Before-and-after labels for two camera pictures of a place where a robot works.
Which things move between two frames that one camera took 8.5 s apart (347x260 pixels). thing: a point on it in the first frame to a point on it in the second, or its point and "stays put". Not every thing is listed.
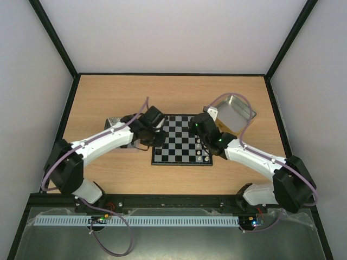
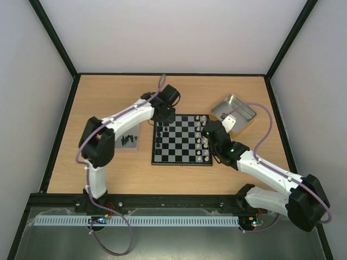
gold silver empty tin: (233, 115) stays put
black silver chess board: (181, 147) stays put
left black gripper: (159, 143) to (169, 119)
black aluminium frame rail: (156, 201) stays put
